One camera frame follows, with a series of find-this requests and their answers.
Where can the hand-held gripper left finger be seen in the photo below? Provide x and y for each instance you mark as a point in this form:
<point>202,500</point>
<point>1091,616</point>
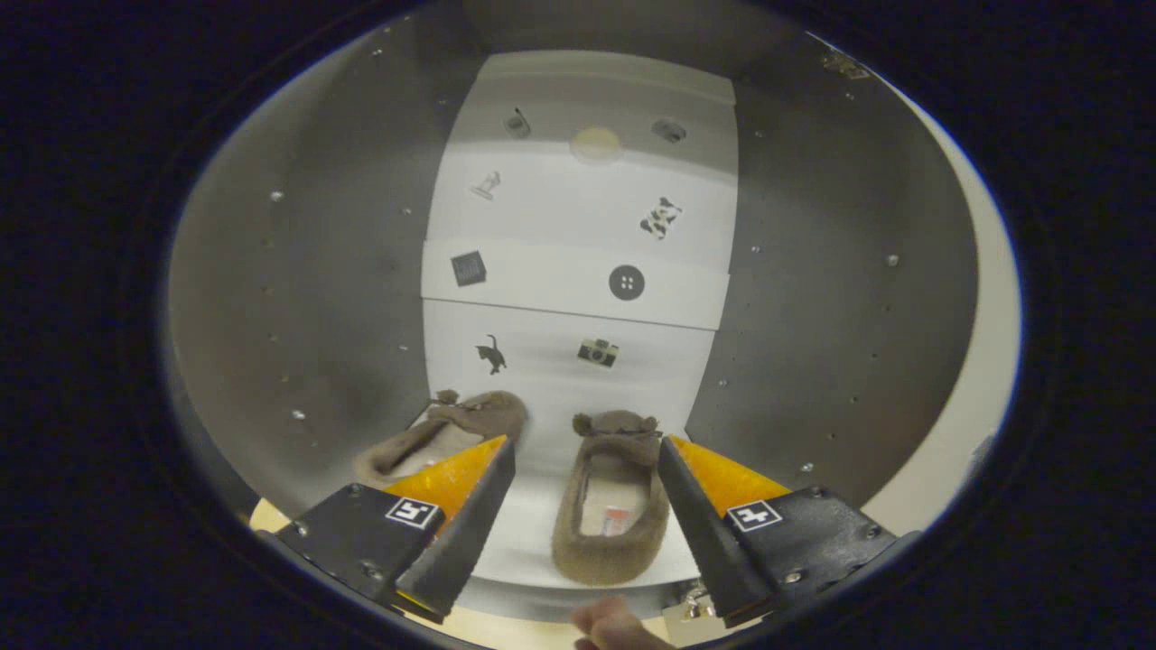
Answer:
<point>461,542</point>

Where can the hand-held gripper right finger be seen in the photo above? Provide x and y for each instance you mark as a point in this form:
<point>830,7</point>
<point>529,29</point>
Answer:
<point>704,533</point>

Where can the brown fuzzy shoe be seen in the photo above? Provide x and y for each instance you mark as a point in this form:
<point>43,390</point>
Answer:
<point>479,415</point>
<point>596,555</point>

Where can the dark grey shoe cabinet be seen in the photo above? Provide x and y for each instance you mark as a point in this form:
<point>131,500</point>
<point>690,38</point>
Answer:
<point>316,271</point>

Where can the silver door hinge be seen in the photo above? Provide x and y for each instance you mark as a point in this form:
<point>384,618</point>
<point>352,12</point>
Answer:
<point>688,603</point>

